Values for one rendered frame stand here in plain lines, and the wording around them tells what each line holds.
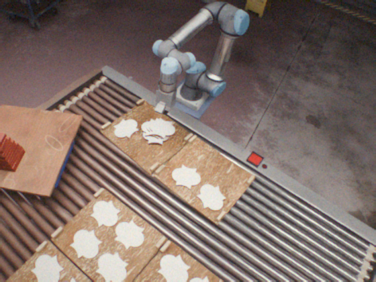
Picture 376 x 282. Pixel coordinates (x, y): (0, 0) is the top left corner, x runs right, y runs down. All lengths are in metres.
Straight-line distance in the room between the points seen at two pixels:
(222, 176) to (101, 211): 0.63
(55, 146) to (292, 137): 2.31
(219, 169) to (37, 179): 0.91
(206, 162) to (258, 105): 1.83
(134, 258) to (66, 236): 0.33
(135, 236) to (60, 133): 0.67
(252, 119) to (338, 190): 1.09
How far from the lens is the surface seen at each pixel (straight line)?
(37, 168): 1.61
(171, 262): 1.41
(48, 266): 1.49
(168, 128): 1.70
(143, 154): 1.67
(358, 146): 3.53
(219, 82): 1.80
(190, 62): 1.47
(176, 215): 1.52
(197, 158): 1.67
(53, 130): 1.73
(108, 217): 1.50
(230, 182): 1.62
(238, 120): 3.17
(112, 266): 1.42
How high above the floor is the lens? 2.31
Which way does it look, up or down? 52 degrees down
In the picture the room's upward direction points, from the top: 8 degrees clockwise
